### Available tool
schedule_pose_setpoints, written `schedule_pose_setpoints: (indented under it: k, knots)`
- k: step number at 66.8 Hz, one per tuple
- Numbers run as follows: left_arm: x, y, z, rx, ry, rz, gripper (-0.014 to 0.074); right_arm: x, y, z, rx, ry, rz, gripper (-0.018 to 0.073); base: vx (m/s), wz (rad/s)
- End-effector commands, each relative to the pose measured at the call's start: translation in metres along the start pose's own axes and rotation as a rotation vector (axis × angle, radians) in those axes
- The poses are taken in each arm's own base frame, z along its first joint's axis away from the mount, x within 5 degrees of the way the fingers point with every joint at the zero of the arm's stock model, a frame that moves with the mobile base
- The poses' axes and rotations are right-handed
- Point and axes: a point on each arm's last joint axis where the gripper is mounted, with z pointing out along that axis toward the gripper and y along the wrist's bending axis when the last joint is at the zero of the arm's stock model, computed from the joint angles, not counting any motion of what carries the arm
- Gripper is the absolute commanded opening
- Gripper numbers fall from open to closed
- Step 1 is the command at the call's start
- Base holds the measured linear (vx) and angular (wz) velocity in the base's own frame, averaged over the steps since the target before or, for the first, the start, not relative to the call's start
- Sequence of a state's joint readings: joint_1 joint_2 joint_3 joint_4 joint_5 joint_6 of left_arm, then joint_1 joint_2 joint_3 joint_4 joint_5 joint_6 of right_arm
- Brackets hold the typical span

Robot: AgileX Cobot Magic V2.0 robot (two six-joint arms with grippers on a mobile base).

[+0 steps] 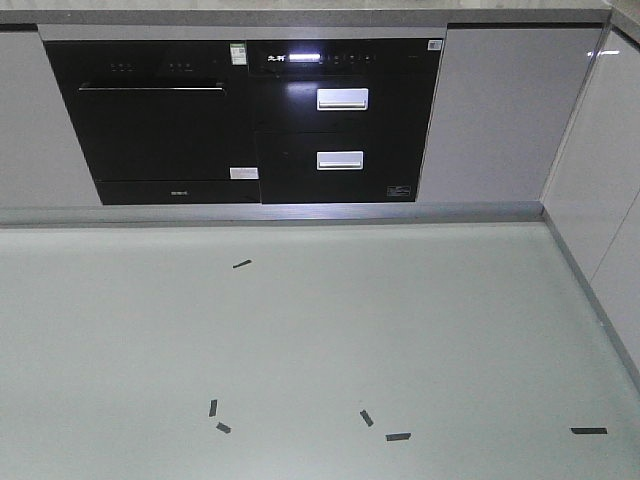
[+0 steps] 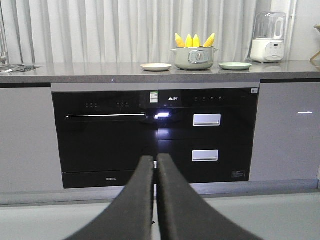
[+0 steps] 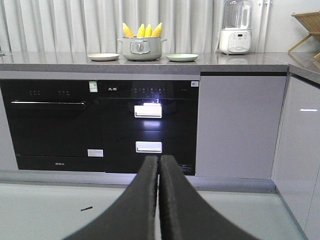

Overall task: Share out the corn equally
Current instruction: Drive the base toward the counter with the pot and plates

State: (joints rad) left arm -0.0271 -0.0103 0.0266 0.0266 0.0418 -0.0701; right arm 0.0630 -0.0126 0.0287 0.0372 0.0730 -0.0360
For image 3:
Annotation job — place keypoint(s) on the light green plate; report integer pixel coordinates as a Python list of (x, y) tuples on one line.
[(182, 57)]

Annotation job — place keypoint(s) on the black drawer sterilizer cabinet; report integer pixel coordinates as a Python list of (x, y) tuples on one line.
[(142, 118)]

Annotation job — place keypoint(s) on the grey cabinet door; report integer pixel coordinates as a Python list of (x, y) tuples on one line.
[(238, 121)]

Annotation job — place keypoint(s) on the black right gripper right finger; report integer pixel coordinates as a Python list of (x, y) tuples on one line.
[(184, 214)]

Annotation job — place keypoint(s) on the green electric cooking pot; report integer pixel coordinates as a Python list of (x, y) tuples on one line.
[(142, 48)]

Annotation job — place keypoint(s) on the white blender appliance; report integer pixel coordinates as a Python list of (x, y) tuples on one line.
[(236, 28)]

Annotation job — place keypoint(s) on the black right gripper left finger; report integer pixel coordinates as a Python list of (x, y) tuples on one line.
[(132, 215)]

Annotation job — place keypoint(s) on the grey side cabinet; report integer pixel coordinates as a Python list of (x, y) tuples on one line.
[(296, 172)]

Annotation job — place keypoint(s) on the beige plate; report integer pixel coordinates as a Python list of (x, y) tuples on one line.
[(103, 57)]

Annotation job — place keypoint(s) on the corn cob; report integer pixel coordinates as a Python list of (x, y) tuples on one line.
[(157, 31), (148, 31), (127, 31), (141, 31)]

